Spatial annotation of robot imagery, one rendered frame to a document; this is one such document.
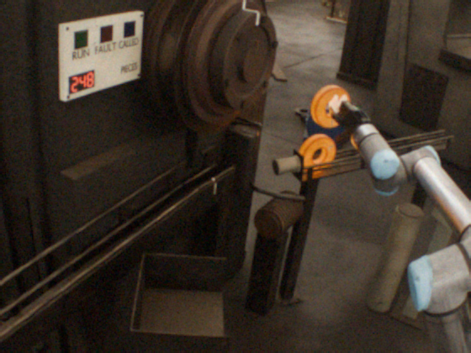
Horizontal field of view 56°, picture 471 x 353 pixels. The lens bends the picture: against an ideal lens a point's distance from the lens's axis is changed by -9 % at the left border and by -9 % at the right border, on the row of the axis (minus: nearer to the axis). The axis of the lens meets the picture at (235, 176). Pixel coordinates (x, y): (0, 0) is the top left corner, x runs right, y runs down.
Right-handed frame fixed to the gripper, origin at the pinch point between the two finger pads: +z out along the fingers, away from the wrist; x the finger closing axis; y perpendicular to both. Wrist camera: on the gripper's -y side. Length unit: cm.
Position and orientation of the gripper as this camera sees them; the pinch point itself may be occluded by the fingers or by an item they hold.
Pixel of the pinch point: (331, 102)
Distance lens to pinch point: 173.1
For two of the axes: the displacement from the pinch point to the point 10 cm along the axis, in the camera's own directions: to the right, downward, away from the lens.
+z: -3.3, -7.0, 6.4
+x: -9.2, 0.9, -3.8
